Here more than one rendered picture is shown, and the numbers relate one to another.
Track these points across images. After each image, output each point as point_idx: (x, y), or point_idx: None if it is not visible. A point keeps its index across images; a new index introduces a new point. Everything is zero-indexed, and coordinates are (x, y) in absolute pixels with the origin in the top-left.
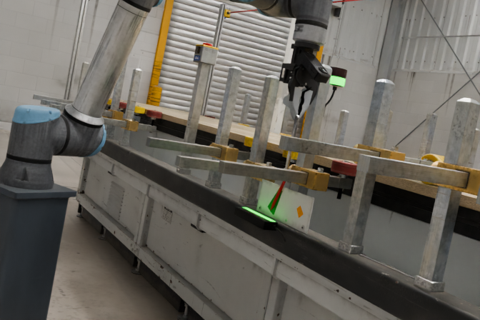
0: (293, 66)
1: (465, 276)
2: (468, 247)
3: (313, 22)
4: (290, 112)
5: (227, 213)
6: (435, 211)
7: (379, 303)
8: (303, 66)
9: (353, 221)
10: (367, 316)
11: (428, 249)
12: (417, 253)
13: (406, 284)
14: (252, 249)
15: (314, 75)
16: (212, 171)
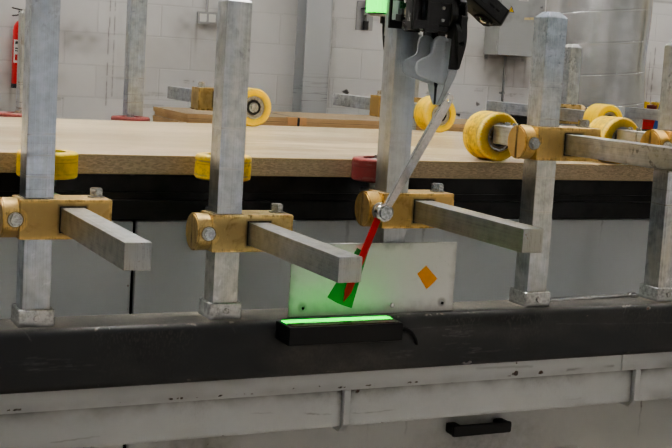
0: None
1: (554, 271)
2: (553, 232)
3: None
4: (443, 91)
5: (194, 361)
6: (669, 198)
7: (627, 347)
8: None
9: (544, 252)
10: (568, 381)
11: (667, 249)
12: (480, 270)
13: (659, 305)
14: (256, 407)
15: (501, 15)
16: (42, 278)
